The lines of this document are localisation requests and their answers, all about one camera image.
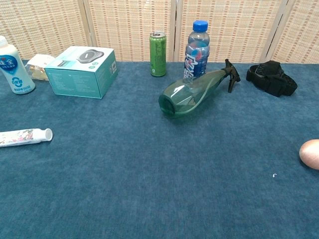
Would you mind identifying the black strap band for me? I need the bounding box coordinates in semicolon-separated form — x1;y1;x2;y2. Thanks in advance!
246;60;298;98

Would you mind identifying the teal product box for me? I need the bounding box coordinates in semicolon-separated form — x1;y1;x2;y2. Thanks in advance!
44;46;119;100

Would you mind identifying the green drink can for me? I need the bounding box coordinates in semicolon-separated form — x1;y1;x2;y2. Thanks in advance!
149;31;167;77

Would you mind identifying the blue table cloth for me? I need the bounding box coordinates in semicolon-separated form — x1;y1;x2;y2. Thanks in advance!
0;59;319;239

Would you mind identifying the green transparent spray bottle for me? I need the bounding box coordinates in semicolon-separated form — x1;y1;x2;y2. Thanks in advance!
158;59;241;119

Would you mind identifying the white floral toothpaste tube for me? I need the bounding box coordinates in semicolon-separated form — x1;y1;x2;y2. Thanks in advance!
0;128;53;148

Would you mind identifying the white milk drink bottle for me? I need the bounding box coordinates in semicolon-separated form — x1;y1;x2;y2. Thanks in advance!
0;35;36;95

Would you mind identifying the pink egg-shaped ball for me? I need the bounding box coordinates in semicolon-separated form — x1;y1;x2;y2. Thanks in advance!
299;139;319;171

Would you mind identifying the bamboo folding screen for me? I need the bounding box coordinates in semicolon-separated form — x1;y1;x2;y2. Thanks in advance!
0;0;319;64

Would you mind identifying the clear snack packet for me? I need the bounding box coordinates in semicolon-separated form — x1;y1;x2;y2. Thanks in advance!
24;54;56;81

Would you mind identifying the blue-capped sports drink bottle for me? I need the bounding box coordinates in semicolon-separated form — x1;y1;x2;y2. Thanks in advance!
183;20;211;80

